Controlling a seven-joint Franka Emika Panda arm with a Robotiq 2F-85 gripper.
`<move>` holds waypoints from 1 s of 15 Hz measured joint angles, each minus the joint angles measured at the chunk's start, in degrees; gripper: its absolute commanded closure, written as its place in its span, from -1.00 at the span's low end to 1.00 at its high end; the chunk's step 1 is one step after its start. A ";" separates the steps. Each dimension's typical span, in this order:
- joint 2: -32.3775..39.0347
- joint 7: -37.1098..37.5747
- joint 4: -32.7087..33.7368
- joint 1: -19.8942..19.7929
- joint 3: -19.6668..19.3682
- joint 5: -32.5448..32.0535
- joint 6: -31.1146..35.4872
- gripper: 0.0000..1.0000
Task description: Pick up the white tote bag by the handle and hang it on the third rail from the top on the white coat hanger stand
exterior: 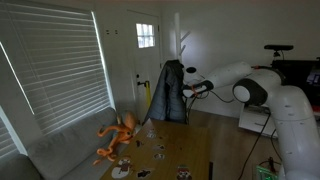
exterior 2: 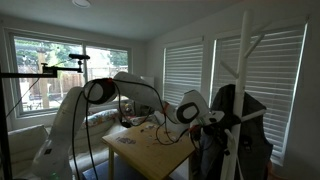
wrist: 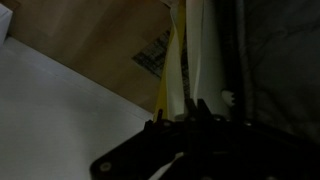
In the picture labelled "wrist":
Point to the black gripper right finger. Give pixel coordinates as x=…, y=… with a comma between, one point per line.
x=203, y=107

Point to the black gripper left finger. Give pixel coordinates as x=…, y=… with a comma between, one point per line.
x=191, y=108

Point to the grey door mat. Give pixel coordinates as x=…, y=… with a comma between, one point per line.
x=154, y=55

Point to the dark quilted jacket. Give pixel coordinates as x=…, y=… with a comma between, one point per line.
x=283, y=66

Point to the white shelf unit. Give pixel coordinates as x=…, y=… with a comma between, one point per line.
x=4, y=23

